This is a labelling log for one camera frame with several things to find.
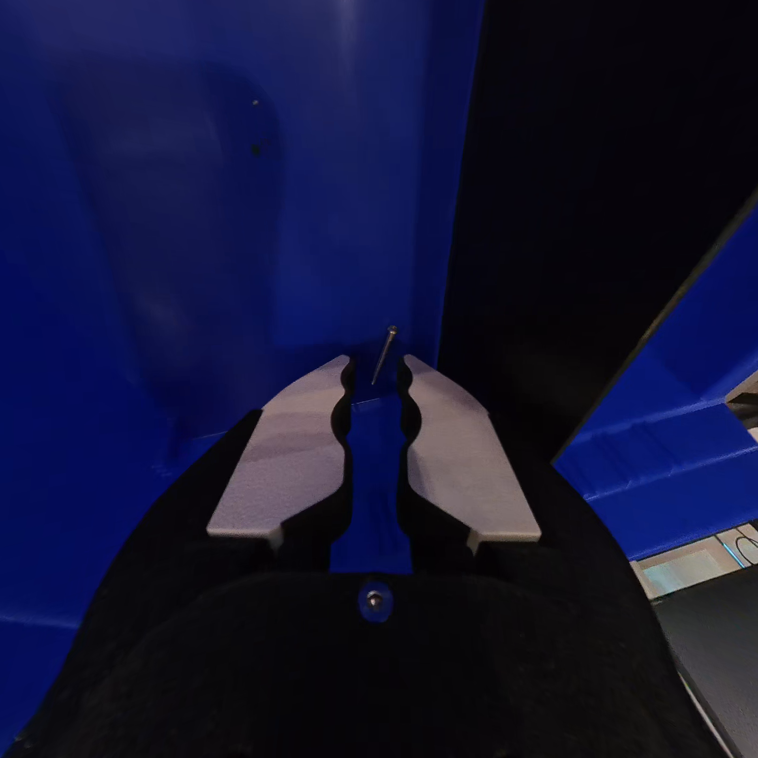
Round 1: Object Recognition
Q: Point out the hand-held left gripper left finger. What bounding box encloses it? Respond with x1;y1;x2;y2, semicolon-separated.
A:
206;354;357;572

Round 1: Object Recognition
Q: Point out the silver metal bolt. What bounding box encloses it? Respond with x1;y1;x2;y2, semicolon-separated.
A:
371;325;399;386

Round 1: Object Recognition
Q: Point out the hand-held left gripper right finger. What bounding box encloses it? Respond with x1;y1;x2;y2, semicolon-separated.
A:
396;353;541;572

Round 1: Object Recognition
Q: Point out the blue plastic bin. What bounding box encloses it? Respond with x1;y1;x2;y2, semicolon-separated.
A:
0;0;758;744

